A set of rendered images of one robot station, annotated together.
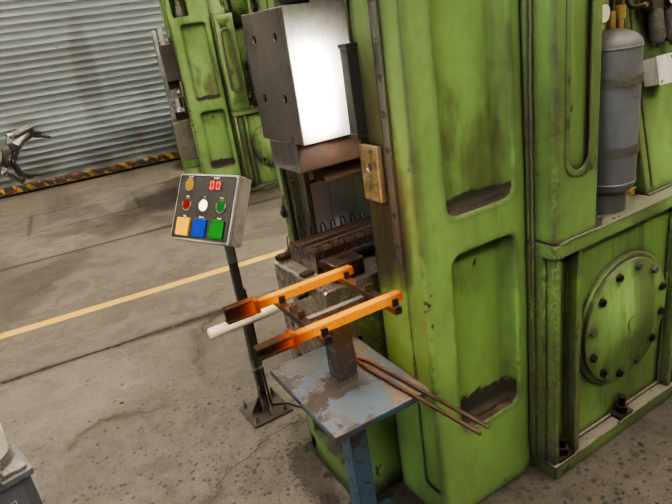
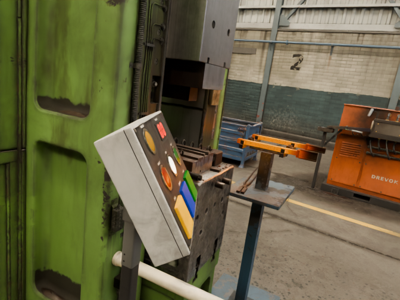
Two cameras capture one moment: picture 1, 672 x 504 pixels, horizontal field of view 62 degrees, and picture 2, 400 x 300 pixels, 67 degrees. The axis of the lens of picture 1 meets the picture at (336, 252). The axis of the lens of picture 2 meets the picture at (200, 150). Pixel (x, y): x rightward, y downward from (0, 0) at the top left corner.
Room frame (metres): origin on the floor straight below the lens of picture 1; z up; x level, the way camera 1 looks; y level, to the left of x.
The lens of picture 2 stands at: (2.62, 1.13, 1.30)
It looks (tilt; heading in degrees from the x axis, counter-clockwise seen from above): 13 degrees down; 234
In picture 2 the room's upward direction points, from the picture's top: 8 degrees clockwise
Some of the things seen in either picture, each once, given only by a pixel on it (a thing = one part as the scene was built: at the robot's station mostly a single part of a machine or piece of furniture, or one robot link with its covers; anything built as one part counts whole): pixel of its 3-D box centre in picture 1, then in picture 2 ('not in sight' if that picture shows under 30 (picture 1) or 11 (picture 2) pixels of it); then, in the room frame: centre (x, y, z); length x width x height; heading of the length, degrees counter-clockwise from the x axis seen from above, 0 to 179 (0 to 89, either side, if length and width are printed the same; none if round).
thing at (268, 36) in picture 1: (334, 68); (182, 13); (1.93, -0.08, 1.56); 0.42 x 0.39 x 0.40; 119
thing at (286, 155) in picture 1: (337, 142); (171, 72); (1.96, -0.06, 1.32); 0.42 x 0.20 x 0.10; 119
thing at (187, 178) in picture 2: (217, 230); (188, 186); (2.15, 0.46, 1.01); 0.07 x 0.05 x 0.07; 54
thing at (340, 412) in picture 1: (345, 381); (261, 189); (1.37, 0.03, 0.75); 0.40 x 0.30 x 0.02; 27
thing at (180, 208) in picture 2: (183, 226); (182, 216); (2.27, 0.62, 1.01); 0.07 x 0.05 x 0.07; 54
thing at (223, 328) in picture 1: (257, 314); (168, 282); (2.12, 0.36, 0.62); 0.44 x 0.05 x 0.05; 119
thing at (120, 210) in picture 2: not in sight; (118, 218); (2.25, 0.19, 0.80); 0.06 x 0.03 x 0.14; 29
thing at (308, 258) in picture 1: (351, 238); (162, 152); (1.96, -0.06, 0.96); 0.42 x 0.20 x 0.09; 119
